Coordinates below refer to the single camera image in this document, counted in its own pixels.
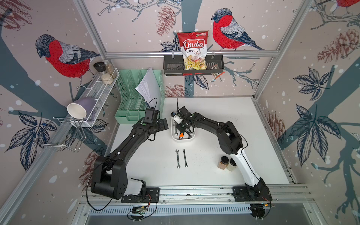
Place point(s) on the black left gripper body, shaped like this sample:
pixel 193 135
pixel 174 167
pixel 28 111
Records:
pixel 159 125

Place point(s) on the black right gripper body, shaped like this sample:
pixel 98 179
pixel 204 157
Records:
pixel 181 126

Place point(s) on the silver wrench marked 11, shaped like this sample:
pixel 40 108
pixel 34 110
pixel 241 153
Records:
pixel 178 160

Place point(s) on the small silver open-end wrench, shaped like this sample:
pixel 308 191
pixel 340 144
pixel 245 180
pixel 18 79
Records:
pixel 185 158

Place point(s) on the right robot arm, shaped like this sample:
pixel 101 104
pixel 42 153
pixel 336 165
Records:
pixel 231 143

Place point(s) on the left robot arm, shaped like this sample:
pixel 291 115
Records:
pixel 109 177

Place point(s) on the white plastic storage box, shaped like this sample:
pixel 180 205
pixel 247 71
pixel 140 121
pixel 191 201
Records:
pixel 187 136

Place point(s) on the green plastic file organizer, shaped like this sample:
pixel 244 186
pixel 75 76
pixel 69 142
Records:
pixel 132 106

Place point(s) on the white paper sheets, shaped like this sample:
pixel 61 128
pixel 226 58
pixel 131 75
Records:
pixel 149 89

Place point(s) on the brown spice jar black lid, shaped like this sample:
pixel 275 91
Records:
pixel 223 162

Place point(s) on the white spice jar black lid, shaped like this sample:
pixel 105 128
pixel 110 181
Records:
pixel 232 165

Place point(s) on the red Chuba chips bag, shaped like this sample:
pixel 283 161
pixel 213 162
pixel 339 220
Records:
pixel 194 49

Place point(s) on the clear glass spice jar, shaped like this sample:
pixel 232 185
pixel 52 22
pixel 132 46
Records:
pixel 110 68

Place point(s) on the purple white cup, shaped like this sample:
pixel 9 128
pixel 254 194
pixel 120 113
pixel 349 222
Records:
pixel 81 108

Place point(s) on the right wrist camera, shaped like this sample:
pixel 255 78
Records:
pixel 180 115

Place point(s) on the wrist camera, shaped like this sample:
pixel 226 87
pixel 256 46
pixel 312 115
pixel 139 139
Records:
pixel 151 116
pixel 180 115

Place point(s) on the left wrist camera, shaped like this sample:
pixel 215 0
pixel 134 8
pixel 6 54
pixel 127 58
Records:
pixel 151 116

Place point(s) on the black wire wall basket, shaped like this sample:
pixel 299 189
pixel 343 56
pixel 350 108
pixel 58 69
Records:
pixel 177 65

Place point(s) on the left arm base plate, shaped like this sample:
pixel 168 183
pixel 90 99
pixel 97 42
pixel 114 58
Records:
pixel 148 195

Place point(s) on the white wire wall shelf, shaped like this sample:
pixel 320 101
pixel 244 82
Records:
pixel 100 92

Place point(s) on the electronics board with wires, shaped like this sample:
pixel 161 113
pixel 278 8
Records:
pixel 139 213

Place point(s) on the chrome wire cup holder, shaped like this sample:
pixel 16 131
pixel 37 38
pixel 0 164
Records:
pixel 61 134

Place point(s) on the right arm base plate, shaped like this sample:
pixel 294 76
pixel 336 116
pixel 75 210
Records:
pixel 251 194

